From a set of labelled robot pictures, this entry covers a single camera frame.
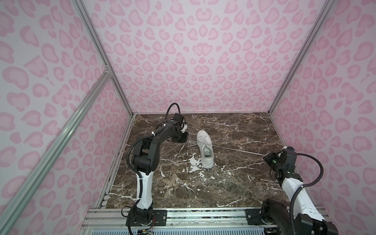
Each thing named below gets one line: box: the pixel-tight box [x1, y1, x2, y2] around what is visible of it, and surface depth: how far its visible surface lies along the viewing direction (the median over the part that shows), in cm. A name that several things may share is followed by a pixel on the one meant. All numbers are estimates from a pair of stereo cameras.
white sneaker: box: [196, 130, 215, 169], surface depth 92 cm
